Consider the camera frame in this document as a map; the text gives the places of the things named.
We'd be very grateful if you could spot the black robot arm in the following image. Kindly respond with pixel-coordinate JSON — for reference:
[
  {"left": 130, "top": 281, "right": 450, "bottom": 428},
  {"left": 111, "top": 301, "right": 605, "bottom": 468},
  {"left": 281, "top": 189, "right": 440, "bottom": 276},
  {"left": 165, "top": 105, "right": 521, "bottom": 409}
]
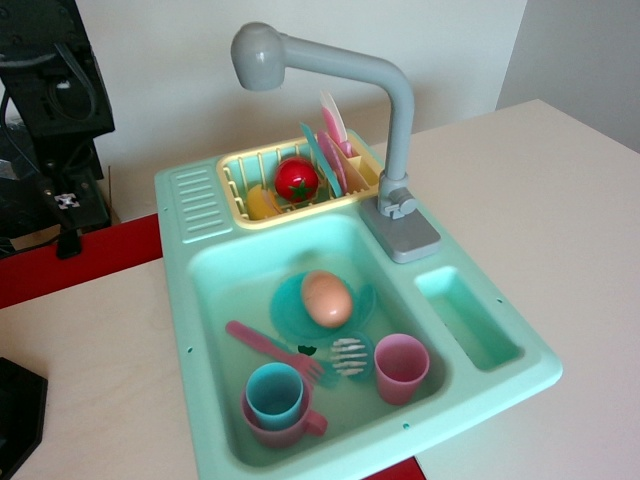
[{"left": 1, "top": 1, "right": 115, "bottom": 259}]

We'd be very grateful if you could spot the grey toy faucet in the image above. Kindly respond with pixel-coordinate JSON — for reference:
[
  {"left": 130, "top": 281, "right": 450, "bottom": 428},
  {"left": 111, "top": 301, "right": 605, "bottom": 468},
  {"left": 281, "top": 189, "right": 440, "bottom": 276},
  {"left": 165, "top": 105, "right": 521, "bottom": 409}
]
[{"left": 231, "top": 22, "right": 441, "bottom": 264}]

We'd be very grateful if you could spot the beige toy egg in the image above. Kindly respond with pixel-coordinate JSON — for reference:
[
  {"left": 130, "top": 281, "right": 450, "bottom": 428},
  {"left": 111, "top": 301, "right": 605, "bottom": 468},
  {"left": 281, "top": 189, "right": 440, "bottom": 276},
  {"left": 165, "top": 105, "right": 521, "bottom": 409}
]
[{"left": 301, "top": 270, "right": 354, "bottom": 329}]

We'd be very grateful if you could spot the red toy tomato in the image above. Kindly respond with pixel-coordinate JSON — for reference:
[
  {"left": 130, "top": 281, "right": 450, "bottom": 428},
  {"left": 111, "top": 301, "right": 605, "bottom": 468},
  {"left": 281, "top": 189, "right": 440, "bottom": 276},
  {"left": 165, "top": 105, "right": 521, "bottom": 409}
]
[{"left": 274, "top": 157, "right": 319, "bottom": 203}]

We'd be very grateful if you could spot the teal toy plate upright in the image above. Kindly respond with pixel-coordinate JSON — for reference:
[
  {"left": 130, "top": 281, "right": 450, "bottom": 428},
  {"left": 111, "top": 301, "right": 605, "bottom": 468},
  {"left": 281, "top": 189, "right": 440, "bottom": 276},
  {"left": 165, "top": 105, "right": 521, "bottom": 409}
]
[{"left": 300, "top": 122, "right": 343, "bottom": 198}]

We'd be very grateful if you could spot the orange toy food piece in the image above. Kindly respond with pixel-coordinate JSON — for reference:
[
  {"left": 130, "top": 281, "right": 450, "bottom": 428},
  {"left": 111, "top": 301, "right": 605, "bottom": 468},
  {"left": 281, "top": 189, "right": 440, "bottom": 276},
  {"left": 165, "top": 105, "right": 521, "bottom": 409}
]
[{"left": 246, "top": 185, "right": 283, "bottom": 220}]

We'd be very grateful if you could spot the teal plate in basin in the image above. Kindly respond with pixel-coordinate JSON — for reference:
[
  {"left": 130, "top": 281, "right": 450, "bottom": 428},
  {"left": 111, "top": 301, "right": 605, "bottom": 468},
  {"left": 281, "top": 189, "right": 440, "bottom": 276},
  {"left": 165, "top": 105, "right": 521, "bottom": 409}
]
[{"left": 270, "top": 272, "right": 378, "bottom": 346}]

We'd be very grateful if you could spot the yellow dish drying rack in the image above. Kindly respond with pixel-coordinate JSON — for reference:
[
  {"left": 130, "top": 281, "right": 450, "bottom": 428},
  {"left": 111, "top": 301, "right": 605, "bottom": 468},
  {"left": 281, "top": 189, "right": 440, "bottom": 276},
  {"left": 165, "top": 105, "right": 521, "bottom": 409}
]
[{"left": 216, "top": 133, "right": 382, "bottom": 230}]

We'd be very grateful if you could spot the pink toy plate upright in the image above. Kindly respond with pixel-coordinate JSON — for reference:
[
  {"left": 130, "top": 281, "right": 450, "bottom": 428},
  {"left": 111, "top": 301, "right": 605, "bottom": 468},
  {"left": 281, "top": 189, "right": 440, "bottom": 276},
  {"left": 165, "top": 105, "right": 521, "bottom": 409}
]
[{"left": 317, "top": 131, "right": 348, "bottom": 194}]

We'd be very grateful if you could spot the pink toy fork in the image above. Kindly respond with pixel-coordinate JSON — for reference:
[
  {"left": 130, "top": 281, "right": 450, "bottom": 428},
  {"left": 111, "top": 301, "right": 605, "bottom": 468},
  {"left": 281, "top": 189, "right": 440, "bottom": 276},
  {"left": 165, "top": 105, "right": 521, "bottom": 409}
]
[{"left": 225, "top": 320, "right": 325, "bottom": 384}]

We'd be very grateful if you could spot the pink toy cup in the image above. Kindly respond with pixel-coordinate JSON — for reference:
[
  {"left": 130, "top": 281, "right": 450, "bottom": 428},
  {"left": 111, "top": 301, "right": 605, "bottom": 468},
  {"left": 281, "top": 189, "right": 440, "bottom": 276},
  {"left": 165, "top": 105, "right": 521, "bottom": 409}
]
[{"left": 374, "top": 333, "right": 430, "bottom": 405}]

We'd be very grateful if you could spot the blue toy cup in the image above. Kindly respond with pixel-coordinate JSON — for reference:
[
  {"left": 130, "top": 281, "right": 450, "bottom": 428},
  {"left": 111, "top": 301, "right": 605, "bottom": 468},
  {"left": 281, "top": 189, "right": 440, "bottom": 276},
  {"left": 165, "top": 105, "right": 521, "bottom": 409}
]
[{"left": 245, "top": 362, "right": 304, "bottom": 431}]

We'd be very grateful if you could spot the pink toy mug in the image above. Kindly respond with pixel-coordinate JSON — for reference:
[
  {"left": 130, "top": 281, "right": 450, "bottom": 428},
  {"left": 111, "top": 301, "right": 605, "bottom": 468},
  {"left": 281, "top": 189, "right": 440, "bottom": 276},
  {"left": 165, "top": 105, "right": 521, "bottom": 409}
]
[{"left": 240, "top": 383, "right": 328, "bottom": 449}]

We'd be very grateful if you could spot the mint green toy sink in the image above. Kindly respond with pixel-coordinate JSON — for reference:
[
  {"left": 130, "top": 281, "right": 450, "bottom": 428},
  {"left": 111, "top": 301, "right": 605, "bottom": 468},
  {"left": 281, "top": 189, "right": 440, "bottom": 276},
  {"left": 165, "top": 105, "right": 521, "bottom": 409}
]
[{"left": 156, "top": 156, "right": 562, "bottom": 479}]

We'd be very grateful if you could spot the red mat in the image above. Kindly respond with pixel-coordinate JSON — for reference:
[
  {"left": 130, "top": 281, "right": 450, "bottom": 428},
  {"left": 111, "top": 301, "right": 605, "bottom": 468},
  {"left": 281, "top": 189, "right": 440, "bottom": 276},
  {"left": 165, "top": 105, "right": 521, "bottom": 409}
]
[{"left": 1, "top": 214, "right": 162, "bottom": 308}]

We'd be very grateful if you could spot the black object at left edge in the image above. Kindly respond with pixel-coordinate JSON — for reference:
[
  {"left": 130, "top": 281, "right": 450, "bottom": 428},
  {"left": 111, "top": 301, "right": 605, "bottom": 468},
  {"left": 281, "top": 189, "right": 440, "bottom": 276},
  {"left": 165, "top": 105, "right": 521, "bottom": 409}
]
[{"left": 1, "top": 357, "right": 48, "bottom": 479}]

